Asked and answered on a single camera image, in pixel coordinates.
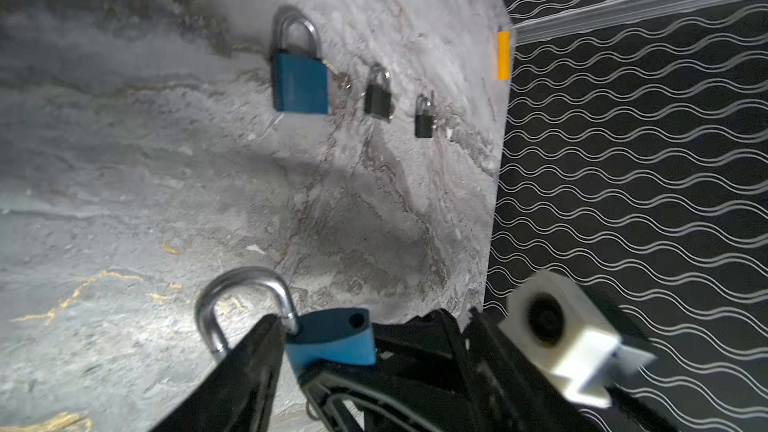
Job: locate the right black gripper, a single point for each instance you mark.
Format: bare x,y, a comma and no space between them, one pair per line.
417,361

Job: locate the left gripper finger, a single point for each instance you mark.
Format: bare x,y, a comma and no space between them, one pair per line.
238,394

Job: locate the blue padlock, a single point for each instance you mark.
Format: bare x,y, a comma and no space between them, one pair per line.
300,82
340,335

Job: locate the black padlock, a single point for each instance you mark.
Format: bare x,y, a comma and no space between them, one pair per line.
424,118
378,95

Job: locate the yellow block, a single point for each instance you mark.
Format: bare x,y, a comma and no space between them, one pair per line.
504,41

